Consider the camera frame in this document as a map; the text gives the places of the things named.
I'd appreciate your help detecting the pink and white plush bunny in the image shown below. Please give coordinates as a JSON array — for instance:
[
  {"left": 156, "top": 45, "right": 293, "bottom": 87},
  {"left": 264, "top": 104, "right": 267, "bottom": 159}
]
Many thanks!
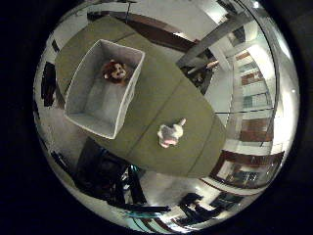
[{"left": 156, "top": 117, "right": 188, "bottom": 150}]

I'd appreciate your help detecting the brown plush animal toy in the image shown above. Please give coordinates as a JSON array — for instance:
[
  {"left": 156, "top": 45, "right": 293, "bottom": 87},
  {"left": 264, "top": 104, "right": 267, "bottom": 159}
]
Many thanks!
[{"left": 101, "top": 59, "right": 129, "bottom": 86}]

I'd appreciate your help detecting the white fabric storage container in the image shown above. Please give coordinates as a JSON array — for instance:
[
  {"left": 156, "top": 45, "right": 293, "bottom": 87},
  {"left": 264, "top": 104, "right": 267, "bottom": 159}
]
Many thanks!
[{"left": 64, "top": 38, "right": 146, "bottom": 140}]

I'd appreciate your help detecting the olive green table cloth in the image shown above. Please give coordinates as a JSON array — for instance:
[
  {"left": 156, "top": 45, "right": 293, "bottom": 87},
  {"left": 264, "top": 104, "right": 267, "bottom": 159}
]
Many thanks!
[{"left": 54, "top": 16, "right": 228, "bottom": 179}]

